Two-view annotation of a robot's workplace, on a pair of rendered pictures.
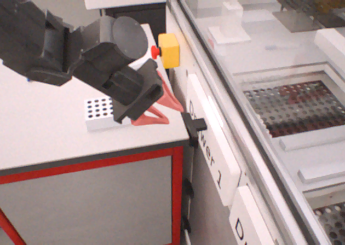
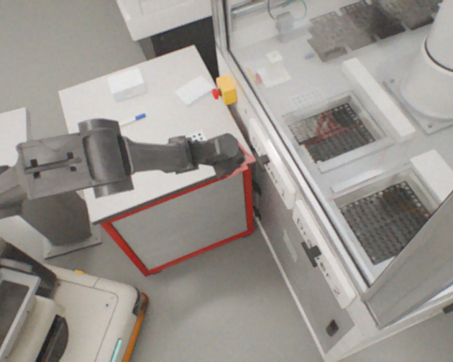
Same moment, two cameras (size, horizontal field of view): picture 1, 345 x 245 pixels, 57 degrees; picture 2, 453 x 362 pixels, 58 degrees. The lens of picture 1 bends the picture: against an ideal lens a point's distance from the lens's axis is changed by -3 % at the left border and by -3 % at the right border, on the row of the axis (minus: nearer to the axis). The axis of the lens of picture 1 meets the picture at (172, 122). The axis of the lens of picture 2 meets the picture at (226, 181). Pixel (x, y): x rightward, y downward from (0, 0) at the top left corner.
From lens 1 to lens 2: 0.60 m
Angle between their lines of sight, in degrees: 16
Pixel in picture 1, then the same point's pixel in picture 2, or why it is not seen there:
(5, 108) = not seen: hidden behind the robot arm
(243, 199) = (299, 208)
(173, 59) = (232, 98)
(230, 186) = (290, 199)
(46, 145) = (151, 184)
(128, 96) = (226, 165)
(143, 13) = (185, 31)
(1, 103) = not seen: hidden behind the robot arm
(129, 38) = (229, 146)
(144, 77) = not seen: hidden behind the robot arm
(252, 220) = (306, 220)
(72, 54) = (197, 156)
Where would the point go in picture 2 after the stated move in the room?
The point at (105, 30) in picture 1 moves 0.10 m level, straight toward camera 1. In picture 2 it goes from (218, 148) to (235, 183)
